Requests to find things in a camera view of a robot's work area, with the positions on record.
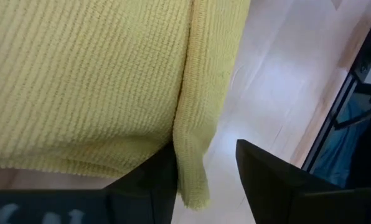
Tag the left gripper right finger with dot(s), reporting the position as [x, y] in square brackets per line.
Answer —
[266, 186]

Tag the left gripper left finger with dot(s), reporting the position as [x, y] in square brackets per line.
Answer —
[142, 199]

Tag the yellow microfiber towel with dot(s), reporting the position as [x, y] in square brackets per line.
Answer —
[79, 77]

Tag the black aluminium table frame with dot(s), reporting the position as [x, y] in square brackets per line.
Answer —
[328, 124]

